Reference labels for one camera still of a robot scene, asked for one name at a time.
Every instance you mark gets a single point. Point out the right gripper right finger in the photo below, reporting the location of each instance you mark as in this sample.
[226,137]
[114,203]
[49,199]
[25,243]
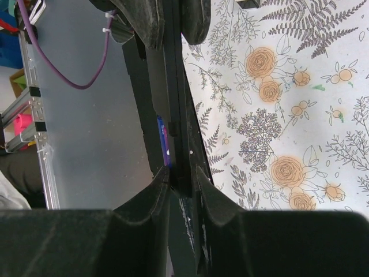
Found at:
[232,241]

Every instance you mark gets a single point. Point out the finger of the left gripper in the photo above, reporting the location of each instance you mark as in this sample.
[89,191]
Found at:
[145,16]
[195,20]

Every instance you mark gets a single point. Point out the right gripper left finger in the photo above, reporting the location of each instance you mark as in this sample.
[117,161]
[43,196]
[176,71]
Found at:
[128,241]

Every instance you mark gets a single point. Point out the blue purple battery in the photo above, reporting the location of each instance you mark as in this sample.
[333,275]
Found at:
[164,141]

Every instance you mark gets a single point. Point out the plain black remote control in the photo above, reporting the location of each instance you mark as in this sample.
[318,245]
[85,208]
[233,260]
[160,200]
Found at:
[167,83]

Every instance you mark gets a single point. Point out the floral table mat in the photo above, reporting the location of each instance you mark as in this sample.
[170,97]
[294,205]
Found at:
[281,96]

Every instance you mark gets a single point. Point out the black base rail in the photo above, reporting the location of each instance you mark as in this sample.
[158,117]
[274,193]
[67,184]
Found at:
[181,224]

